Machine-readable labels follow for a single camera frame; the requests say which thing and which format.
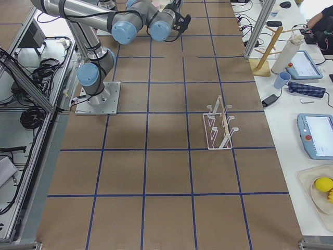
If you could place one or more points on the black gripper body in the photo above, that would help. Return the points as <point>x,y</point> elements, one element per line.
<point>177,3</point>

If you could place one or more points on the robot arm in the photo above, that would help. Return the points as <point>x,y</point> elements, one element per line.
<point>124,26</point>

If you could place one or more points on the pink plastic cup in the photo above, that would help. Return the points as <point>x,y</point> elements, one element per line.
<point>156,4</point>

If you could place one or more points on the blue cup on desk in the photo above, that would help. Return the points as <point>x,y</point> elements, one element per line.
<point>282,79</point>

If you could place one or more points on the wooden mug tree stand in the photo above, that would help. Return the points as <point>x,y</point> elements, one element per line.
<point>260,67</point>

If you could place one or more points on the white thermos bottle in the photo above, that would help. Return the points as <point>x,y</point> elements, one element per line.
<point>292,46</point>

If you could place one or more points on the black power adapter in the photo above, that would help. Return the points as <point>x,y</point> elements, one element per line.
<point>269,100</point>

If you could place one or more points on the blue teach pendant far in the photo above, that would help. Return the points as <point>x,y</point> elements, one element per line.
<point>302,67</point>

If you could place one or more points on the blue teach pendant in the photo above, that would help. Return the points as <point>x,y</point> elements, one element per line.
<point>316,135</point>
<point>302,67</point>

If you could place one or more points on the blue plaid cloth pouch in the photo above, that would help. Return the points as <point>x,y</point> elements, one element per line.
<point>304,89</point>

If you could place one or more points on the blue teach pendant near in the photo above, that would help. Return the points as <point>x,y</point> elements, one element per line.
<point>316,135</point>

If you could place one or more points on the yellow toy lemon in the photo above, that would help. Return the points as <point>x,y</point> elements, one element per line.
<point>324,184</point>

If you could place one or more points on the beige tray with toys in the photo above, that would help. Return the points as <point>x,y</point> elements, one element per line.
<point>320,199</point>

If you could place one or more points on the aluminium frame post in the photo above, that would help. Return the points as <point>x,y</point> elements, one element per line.
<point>263,16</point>

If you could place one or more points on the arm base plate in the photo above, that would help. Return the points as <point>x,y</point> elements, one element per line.
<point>106,103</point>

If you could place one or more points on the white wire cup rack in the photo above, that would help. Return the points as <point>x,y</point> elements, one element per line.
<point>216,126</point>

